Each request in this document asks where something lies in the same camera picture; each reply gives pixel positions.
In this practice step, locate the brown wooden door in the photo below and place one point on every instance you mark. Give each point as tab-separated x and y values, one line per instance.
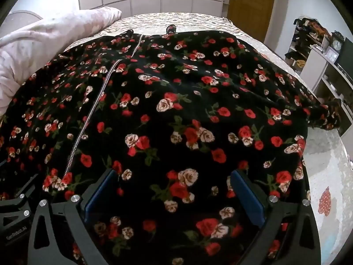
251	2

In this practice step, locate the black floral dress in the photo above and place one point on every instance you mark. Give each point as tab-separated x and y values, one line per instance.
176	93

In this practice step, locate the white shelf unit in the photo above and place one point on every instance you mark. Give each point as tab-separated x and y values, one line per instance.
317	66

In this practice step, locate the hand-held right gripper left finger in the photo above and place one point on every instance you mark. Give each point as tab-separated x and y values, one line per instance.
97	198

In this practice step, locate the round grey headboard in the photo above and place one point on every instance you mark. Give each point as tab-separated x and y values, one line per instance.
16	18

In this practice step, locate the black television screen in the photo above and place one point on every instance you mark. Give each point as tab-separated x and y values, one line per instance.
347	58

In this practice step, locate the pile of dark clothes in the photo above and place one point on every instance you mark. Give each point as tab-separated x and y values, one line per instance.
310	29

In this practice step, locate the pink quilt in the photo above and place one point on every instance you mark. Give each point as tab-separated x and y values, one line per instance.
41	38

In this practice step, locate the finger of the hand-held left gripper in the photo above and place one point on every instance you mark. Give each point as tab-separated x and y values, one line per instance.
26	183

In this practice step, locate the dark table clock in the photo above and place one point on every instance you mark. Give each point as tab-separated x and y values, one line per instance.
337	43

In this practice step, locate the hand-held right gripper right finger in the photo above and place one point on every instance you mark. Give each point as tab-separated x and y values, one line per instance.
248	202

